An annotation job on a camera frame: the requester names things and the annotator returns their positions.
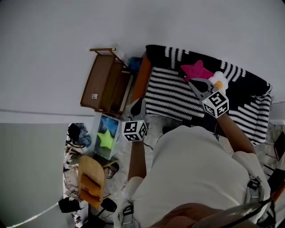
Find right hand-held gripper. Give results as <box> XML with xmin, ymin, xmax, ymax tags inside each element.
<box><xmin>188</xmin><ymin>77</ymin><xmax>229</xmax><ymax>118</ymax></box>

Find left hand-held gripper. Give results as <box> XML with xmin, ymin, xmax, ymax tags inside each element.
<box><xmin>122</xmin><ymin>98</ymin><xmax>149</xmax><ymax>142</ymax></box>

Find pink star pillow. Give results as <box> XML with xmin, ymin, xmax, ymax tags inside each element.
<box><xmin>180</xmin><ymin>60</ymin><xmax>214</xmax><ymax>82</ymax></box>

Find white flower pillow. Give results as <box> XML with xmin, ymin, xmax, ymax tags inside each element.
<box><xmin>208</xmin><ymin>71</ymin><xmax>229</xmax><ymax>91</ymax></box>

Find black white striped sofa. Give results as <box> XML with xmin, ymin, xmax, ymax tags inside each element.
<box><xmin>144</xmin><ymin>44</ymin><xmax>273</xmax><ymax>146</ymax></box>

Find person's right forearm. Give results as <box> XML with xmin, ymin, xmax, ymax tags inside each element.
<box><xmin>216</xmin><ymin>112</ymin><xmax>257</xmax><ymax>155</ymax></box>

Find person's left forearm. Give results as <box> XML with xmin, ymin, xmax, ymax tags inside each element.
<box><xmin>127</xmin><ymin>140</ymin><xmax>148</xmax><ymax>181</ymax></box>

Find blue plush pillow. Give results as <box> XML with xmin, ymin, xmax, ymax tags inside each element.
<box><xmin>99</xmin><ymin>117</ymin><xmax>120</xmax><ymax>143</ymax></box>

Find green star plush pillow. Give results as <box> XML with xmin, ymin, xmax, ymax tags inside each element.
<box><xmin>97</xmin><ymin>129</ymin><xmax>114</xmax><ymax>148</ymax></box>

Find wooden shelf rack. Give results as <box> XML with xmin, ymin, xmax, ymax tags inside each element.
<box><xmin>80</xmin><ymin>48</ymin><xmax>134</xmax><ymax>114</ymax></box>

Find teal plush item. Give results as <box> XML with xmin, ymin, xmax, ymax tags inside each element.
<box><xmin>128</xmin><ymin>57</ymin><xmax>143</xmax><ymax>74</ymax></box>

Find clear plastic storage box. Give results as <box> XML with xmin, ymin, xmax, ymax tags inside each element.
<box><xmin>92</xmin><ymin>113</ymin><xmax>122</xmax><ymax>160</ymax></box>

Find pile of dark clothes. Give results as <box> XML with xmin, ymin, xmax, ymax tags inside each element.
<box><xmin>67</xmin><ymin>122</ymin><xmax>92</xmax><ymax>149</ymax></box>

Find light wooden chair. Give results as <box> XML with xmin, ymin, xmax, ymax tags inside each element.
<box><xmin>77</xmin><ymin>155</ymin><xmax>120</xmax><ymax>210</ymax></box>

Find person's white shirt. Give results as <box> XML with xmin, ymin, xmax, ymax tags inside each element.
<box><xmin>115</xmin><ymin>124</ymin><xmax>272</xmax><ymax>228</ymax></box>

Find mustard chair pad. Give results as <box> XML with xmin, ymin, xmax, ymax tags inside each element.
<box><xmin>79</xmin><ymin>173</ymin><xmax>102</xmax><ymax>209</ymax></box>

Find dark brown chair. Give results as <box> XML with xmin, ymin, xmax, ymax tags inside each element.
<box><xmin>264</xmin><ymin>131</ymin><xmax>285</xmax><ymax>185</ymax></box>

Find white printed tote bag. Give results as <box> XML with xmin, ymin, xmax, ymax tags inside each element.
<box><xmin>63</xmin><ymin>170</ymin><xmax>81</xmax><ymax>199</ymax></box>

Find person's face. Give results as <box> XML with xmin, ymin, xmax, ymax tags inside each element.
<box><xmin>153</xmin><ymin>202</ymin><xmax>223</xmax><ymax>228</ymax></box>

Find black bag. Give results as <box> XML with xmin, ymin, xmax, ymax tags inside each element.
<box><xmin>58</xmin><ymin>197</ymin><xmax>83</xmax><ymax>213</ymax></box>

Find grey roller blind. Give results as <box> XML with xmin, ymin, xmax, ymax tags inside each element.
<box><xmin>0</xmin><ymin>122</ymin><xmax>69</xmax><ymax>228</ymax></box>

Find person's eyeglasses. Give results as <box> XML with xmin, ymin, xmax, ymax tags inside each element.
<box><xmin>195</xmin><ymin>195</ymin><xmax>277</xmax><ymax>228</ymax></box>

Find grey harness strap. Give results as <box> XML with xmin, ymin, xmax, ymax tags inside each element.
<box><xmin>246</xmin><ymin>177</ymin><xmax>262</xmax><ymax>204</ymax></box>
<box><xmin>122</xmin><ymin>204</ymin><xmax>134</xmax><ymax>226</ymax></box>

